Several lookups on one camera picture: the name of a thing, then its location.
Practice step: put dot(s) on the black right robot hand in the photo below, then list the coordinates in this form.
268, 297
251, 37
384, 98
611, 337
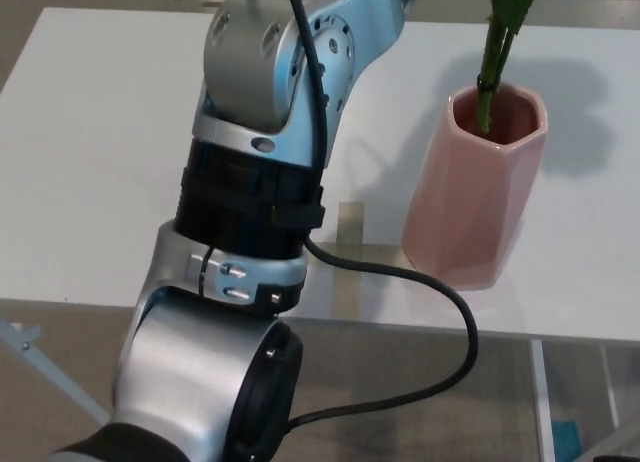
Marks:
617, 459

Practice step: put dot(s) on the white table leg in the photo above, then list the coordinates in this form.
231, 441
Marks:
541, 407
611, 387

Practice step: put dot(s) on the pink faceted ceramic vase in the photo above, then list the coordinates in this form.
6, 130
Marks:
465, 217

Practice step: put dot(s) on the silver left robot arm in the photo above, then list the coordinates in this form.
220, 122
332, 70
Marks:
240, 82

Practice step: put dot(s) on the light blue metal frame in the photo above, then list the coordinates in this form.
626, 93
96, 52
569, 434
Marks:
45, 367

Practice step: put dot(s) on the teal floor marker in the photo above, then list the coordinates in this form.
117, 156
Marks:
566, 442

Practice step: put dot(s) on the pink artificial rose bouquet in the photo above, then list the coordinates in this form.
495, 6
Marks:
495, 57

